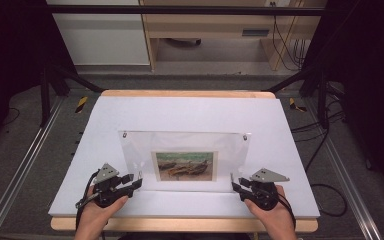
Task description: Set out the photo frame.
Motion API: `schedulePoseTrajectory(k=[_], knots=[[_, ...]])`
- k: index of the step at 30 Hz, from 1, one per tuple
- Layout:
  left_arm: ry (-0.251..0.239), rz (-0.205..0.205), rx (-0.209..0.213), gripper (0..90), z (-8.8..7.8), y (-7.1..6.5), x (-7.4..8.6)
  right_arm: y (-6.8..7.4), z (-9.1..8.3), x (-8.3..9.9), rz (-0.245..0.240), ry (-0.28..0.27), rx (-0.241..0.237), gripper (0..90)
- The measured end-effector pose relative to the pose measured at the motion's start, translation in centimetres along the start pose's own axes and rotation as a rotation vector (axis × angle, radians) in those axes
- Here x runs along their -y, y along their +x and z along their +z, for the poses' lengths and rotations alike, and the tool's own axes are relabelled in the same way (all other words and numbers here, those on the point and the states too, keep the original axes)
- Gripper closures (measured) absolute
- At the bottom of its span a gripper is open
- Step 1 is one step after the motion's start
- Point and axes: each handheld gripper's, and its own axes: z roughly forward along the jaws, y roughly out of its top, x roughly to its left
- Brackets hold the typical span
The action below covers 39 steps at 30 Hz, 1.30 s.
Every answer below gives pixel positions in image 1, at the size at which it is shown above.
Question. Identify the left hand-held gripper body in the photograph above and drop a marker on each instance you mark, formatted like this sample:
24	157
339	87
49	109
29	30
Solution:
108	191

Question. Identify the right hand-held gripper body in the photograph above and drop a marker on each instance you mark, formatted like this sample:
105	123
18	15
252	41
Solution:
263	195

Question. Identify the clear acrylic photo frame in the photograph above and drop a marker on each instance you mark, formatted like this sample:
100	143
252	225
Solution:
180	141

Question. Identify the person's right hand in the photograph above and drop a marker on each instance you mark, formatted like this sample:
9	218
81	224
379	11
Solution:
276	223

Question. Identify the person's left hand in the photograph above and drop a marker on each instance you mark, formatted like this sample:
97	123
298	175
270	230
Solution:
93	221

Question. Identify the landscape photo print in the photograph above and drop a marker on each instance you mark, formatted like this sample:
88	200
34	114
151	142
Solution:
185	166

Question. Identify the white foam board mat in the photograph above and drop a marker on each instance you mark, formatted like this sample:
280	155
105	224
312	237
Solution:
180	113

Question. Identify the black metal stand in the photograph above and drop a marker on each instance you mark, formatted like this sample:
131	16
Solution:
45	100
321	100

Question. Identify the white cabinet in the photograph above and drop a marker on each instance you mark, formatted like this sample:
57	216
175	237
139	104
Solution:
103	40

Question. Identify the light wooden desk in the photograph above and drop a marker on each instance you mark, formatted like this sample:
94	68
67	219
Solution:
213	23

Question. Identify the black curtain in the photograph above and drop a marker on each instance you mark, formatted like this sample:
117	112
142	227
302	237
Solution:
370	66
10	50

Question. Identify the aluminium floor rail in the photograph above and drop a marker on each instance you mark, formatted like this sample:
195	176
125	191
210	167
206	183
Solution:
350	180
20	166

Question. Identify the black horizontal frame bar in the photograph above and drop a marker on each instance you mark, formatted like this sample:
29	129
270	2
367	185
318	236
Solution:
180	10

